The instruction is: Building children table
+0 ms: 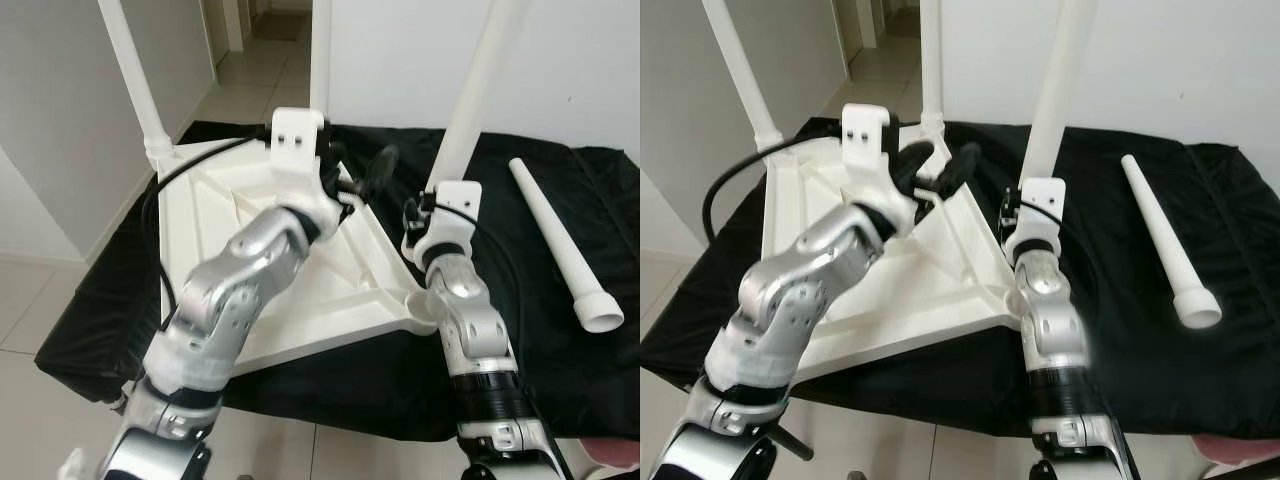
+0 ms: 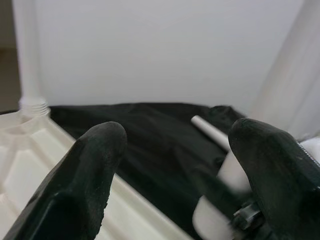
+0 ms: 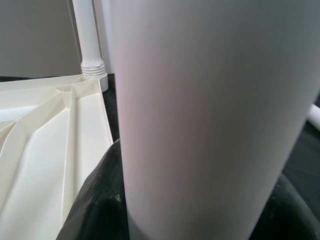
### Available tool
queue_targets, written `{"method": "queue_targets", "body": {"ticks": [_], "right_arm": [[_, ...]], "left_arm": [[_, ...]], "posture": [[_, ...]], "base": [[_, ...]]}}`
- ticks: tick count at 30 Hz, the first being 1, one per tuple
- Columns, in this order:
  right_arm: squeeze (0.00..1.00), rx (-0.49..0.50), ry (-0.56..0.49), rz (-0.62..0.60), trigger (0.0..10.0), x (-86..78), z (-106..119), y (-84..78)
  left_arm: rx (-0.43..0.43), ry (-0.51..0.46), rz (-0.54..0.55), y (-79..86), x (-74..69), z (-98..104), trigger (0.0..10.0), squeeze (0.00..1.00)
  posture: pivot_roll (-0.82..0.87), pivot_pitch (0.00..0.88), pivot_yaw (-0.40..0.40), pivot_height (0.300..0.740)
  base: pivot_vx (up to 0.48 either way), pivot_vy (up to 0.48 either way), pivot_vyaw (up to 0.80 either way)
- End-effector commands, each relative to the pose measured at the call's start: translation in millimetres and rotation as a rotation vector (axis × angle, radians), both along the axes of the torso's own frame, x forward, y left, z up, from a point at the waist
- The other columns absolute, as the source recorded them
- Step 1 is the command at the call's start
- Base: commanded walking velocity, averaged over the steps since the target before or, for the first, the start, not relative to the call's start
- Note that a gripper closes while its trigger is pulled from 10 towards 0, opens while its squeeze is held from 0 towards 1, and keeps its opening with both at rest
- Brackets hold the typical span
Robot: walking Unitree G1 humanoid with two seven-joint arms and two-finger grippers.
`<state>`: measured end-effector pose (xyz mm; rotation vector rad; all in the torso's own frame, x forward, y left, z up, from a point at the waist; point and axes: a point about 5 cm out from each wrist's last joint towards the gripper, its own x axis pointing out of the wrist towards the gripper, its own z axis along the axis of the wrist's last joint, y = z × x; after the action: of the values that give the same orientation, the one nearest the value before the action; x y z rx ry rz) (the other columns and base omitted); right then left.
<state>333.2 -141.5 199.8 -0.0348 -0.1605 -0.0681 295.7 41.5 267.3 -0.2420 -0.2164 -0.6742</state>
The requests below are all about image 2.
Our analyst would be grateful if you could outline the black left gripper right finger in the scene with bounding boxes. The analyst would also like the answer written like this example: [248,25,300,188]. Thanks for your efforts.
[228,118,320,240]

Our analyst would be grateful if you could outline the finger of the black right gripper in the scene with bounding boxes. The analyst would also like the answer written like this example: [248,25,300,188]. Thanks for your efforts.
[191,166,252,202]

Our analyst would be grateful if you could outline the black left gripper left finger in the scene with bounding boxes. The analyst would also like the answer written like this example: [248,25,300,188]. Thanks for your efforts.
[13,121,128,240]

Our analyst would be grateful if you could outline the white plastic table top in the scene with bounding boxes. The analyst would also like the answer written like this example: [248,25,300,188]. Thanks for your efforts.
[0,109,201,240]

